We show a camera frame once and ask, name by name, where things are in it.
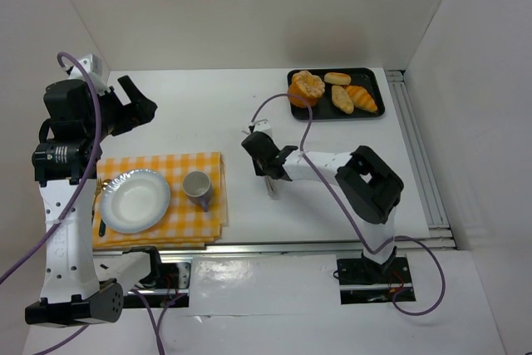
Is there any large round orange bun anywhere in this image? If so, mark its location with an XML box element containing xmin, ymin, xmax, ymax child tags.
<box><xmin>288</xmin><ymin>70</ymin><xmax>325</xmax><ymax>108</ymax></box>

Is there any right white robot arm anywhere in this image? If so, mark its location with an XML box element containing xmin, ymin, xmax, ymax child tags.
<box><xmin>241</xmin><ymin>131</ymin><xmax>404</xmax><ymax>276</ymax></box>

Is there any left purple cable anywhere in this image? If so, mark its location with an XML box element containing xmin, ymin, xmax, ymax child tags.
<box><xmin>0</xmin><ymin>52</ymin><xmax>103</xmax><ymax>285</ymax></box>

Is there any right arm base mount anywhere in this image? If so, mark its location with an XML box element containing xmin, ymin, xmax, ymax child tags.
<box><xmin>332</xmin><ymin>257</ymin><xmax>416</xmax><ymax>305</ymax></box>

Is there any white blue-rimmed plate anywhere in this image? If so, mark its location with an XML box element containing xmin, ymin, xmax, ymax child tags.
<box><xmin>104</xmin><ymin>169</ymin><xmax>171</xmax><ymax>234</ymax></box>

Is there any aluminium rail front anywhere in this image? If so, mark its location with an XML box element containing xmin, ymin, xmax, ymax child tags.
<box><xmin>93</xmin><ymin>239</ymin><xmax>375</xmax><ymax>259</ymax></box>

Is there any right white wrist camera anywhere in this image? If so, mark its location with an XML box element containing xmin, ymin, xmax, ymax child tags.
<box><xmin>249</xmin><ymin>119</ymin><xmax>272</xmax><ymax>137</ymax></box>

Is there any small round bread roll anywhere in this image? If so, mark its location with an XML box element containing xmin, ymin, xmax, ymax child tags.
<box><xmin>323</xmin><ymin>72</ymin><xmax>352</xmax><ymax>86</ymax></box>

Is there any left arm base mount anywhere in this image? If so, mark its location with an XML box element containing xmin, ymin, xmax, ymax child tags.
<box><xmin>93</xmin><ymin>246</ymin><xmax>192</xmax><ymax>309</ymax></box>

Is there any purple mug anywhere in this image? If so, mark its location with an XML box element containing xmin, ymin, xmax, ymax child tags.
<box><xmin>181</xmin><ymin>170</ymin><xmax>214</xmax><ymax>212</ymax></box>

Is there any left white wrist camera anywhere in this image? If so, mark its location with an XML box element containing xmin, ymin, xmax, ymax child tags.
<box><xmin>66</xmin><ymin>54</ymin><xmax>112</xmax><ymax>96</ymax></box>

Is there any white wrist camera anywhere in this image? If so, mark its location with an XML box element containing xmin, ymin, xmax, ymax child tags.
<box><xmin>249</xmin><ymin>119</ymin><xmax>272</xmax><ymax>137</ymax></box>
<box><xmin>66</xmin><ymin>54</ymin><xmax>112</xmax><ymax>96</ymax></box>

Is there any striped orange croissant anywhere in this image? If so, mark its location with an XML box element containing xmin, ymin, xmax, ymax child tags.
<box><xmin>345</xmin><ymin>86</ymin><xmax>378</xmax><ymax>113</ymax></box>

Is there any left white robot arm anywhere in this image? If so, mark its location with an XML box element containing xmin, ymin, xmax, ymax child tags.
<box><xmin>25</xmin><ymin>76</ymin><xmax>161</xmax><ymax>328</ymax></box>

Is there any yellow checkered cloth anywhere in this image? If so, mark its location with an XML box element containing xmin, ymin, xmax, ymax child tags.
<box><xmin>92</xmin><ymin>152</ymin><xmax>228</xmax><ymax>250</ymax></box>

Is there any oval bread roll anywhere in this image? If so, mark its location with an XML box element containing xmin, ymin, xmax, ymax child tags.
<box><xmin>331</xmin><ymin>85</ymin><xmax>354</xmax><ymax>115</ymax></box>

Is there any gold fork black handle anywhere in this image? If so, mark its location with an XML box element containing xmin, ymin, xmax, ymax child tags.
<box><xmin>91</xmin><ymin>178</ymin><xmax>103</xmax><ymax>217</ymax></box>

